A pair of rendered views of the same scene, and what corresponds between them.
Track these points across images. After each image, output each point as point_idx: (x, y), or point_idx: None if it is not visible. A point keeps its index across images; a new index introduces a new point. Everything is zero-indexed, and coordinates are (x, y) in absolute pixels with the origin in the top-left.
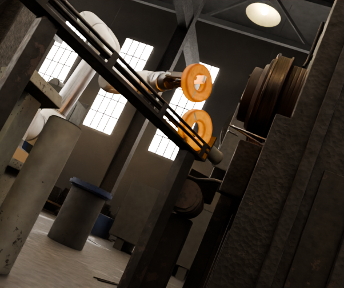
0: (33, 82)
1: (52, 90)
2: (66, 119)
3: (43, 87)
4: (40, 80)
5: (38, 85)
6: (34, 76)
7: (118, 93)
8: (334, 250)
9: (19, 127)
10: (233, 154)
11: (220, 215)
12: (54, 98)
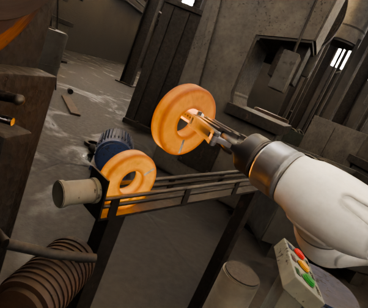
0: (274, 248)
1: (288, 262)
2: (235, 261)
3: (280, 255)
4: (282, 249)
5: (276, 252)
6: (278, 244)
7: (301, 250)
8: None
9: (268, 304)
10: (22, 168)
11: None
12: (283, 271)
